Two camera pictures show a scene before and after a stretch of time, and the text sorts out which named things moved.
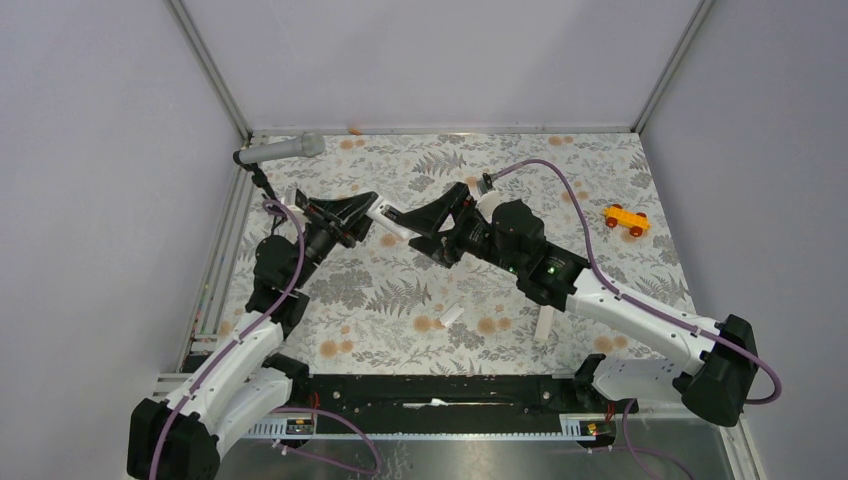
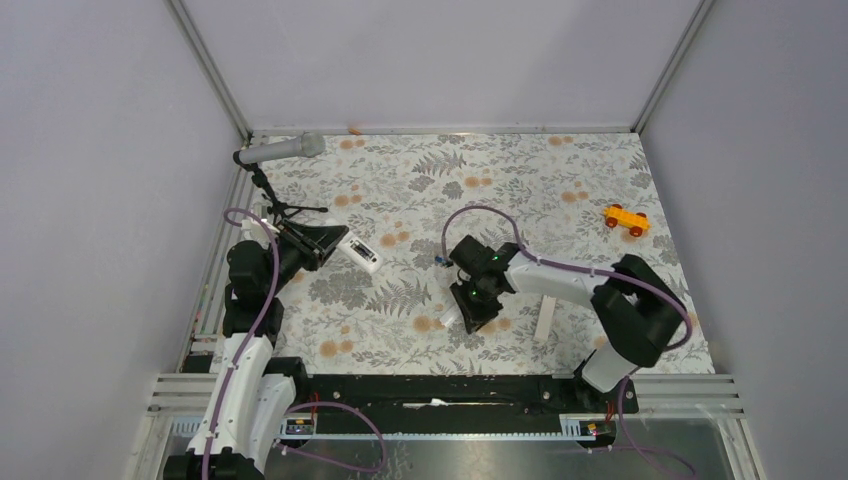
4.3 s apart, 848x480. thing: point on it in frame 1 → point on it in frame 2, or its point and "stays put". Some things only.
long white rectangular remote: [544, 322] stays put
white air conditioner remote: [387, 216] → [360, 251]
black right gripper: [429, 218] → [473, 317]
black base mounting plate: [448, 395] stays put
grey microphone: [310, 144] stays put
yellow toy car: [615, 215] stays put
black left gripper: [343, 219] → [315, 243]
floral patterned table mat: [387, 304] stays put
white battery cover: [452, 314] stays put
